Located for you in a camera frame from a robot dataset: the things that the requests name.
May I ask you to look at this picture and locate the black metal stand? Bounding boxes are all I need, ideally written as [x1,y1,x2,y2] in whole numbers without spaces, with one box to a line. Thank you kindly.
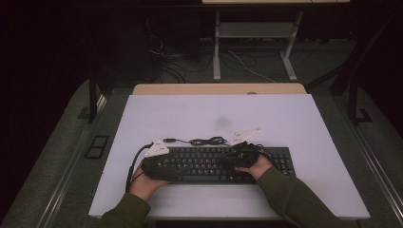
[87,74,110,124]
[347,72,374,125]

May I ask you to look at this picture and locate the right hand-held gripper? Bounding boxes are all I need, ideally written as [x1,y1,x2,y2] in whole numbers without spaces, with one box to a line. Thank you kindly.
[227,127,264,169]

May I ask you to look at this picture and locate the black floor socket box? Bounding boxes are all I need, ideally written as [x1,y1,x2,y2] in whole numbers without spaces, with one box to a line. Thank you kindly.
[84,134,110,160]

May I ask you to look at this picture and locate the black keyboard cable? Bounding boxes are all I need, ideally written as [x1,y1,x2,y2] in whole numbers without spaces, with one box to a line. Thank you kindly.
[162,136,230,147]

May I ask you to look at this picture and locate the white board mat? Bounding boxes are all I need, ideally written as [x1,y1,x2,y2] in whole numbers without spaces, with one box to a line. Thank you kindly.
[88,93,371,221]

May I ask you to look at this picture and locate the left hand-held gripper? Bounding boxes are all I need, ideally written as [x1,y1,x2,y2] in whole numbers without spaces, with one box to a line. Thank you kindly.
[141,139,183,182]

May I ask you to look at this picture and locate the person's left hand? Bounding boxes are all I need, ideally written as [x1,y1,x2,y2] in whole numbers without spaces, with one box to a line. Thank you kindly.
[128,164,170,202]

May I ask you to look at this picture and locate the wooden table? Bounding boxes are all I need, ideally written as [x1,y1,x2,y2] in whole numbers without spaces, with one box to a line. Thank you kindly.
[132,83,308,96]

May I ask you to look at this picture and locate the person's right hand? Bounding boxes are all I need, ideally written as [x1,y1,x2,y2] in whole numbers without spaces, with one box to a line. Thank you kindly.
[235,154,274,181]

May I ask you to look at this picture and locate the black computer keyboard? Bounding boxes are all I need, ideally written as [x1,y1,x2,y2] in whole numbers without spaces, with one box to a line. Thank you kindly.
[147,145,297,185]

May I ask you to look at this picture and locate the white metal shelf stand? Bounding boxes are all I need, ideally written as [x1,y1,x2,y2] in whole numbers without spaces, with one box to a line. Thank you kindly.
[212,10,304,83]

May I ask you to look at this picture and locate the tangle of black cables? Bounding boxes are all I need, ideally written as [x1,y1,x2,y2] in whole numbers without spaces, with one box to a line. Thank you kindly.
[148,31,214,84]

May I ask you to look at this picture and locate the metal floor rail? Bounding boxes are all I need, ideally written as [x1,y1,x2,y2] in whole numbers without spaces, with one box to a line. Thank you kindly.
[37,94,108,228]
[345,123,403,217]

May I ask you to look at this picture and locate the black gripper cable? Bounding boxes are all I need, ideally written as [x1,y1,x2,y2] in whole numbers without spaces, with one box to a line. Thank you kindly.
[125,142,154,194]

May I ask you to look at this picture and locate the white floor cable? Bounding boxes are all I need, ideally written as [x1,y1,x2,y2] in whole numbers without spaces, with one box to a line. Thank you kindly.
[228,50,278,84]

